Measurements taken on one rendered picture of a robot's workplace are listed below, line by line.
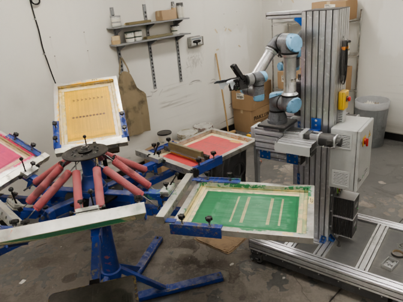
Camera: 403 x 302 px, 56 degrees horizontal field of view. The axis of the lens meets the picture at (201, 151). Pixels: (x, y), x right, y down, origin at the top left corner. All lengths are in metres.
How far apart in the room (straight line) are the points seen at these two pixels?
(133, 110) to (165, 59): 0.88
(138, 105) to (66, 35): 1.26
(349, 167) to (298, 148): 0.43
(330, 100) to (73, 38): 3.01
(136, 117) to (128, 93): 0.34
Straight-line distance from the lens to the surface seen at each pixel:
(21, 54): 4.47
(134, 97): 5.06
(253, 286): 3.22
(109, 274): 2.98
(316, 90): 2.85
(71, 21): 4.69
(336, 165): 2.93
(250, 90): 2.57
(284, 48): 2.63
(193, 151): 3.00
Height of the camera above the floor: 2.17
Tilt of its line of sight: 22 degrees down
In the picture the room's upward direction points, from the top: 5 degrees counter-clockwise
